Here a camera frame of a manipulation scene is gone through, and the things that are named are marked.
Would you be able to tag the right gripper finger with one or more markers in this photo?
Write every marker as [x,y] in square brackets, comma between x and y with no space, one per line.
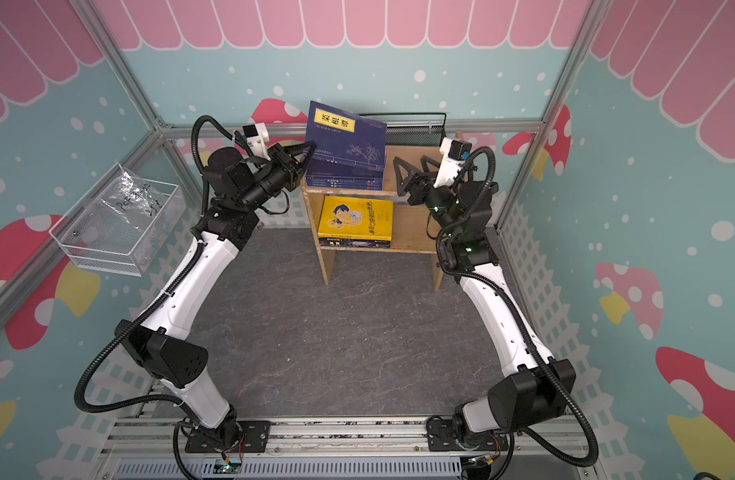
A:
[429,167]
[405,175]

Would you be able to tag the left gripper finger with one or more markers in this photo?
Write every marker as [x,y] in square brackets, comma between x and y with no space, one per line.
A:
[301,164]
[296,149]

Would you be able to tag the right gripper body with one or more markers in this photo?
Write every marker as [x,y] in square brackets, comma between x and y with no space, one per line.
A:
[421,187]

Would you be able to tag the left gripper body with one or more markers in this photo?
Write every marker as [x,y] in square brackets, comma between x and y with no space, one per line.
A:
[283,165]

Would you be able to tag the dark blue book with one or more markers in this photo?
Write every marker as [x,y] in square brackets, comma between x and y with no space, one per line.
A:
[331,175]
[345,138]

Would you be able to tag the yellow cartoon book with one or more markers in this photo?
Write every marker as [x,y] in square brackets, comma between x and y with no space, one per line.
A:
[354,218]

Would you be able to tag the black deer antler book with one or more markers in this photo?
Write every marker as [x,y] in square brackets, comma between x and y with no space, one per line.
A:
[354,243]

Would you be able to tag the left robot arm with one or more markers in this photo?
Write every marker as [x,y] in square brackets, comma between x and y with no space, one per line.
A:
[235,188]

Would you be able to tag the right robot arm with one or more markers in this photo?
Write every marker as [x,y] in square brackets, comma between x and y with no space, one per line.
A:
[536,386]

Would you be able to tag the wooden two-tier bookshelf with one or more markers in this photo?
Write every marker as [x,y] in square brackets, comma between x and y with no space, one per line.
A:
[410,229]

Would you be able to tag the clear plastic bag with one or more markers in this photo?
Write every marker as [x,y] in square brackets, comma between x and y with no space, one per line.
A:
[129,206]

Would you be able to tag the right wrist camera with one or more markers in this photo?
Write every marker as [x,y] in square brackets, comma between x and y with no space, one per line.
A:
[455,153]

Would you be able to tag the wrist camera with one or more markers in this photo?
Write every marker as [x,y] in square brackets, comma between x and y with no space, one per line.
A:
[455,153]
[257,138]

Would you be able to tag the black wire mesh basket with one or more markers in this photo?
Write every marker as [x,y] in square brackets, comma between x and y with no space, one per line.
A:
[417,129]

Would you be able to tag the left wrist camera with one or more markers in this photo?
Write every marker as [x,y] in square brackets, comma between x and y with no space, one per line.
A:
[257,138]

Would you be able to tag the white wire mesh basket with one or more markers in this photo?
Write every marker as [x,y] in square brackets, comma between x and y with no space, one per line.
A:
[80,234]

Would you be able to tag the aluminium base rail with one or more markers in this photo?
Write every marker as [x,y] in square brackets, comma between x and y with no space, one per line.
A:
[382,447]

